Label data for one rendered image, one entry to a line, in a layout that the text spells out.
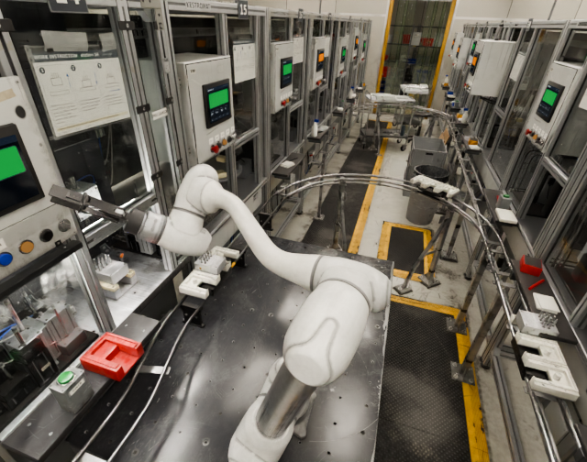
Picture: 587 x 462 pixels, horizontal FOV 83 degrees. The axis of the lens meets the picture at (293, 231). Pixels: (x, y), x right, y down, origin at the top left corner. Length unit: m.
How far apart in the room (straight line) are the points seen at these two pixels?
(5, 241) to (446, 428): 2.23
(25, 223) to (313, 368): 0.86
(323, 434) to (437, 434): 1.04
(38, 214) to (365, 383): 1.32
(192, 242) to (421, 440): 1.74
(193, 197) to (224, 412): 0.85
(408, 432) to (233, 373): 1.15
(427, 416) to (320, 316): 1.79
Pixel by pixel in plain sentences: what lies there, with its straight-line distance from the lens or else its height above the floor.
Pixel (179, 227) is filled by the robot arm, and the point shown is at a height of 1.43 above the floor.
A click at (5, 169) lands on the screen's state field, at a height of 1.64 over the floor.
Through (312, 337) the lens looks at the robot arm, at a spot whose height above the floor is 1.48.
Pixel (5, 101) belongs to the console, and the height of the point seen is 1.78.
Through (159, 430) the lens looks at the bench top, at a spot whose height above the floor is 0.68.
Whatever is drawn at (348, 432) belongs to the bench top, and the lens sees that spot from 1.46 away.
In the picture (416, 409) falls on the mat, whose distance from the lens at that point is 2.39.
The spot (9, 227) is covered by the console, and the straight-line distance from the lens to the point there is 1.13.
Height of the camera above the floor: 1.97
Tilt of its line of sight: 32 degrees down
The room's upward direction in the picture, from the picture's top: 2 degrees clockwise
